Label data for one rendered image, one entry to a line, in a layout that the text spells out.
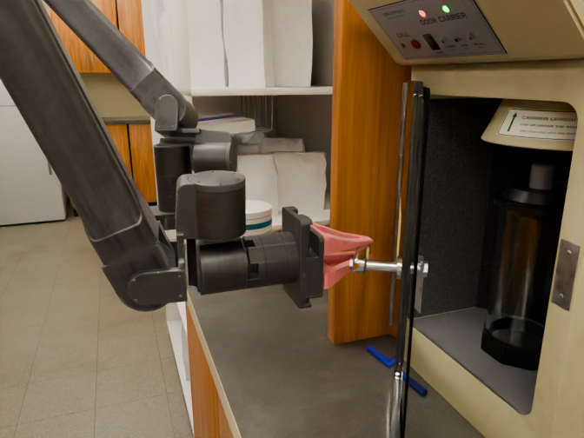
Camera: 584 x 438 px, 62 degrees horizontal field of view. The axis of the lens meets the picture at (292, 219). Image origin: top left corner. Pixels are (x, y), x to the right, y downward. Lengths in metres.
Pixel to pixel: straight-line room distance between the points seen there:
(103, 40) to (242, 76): 0.87
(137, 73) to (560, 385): 0.71
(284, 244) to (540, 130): 0.31
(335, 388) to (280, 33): 1.32
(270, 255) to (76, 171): 0.20
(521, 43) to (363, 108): 0.31
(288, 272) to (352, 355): 0.37
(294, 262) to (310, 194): 1.26
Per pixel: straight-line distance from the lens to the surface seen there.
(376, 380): 0.81
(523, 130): 0.63
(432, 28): 0.62
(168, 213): 0.79
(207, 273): 0.50
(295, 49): 1.82
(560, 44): 0.52
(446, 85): 0.70
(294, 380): 0.80
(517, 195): 0.68
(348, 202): 0.80
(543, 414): 0.65
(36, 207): 5.40
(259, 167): 1.70
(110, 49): 0.87
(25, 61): 0.46
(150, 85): 0.81
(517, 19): 0.53
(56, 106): 0.46
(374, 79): 0.80
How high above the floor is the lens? 1.39
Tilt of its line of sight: 16 degrees down
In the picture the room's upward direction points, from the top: straight up
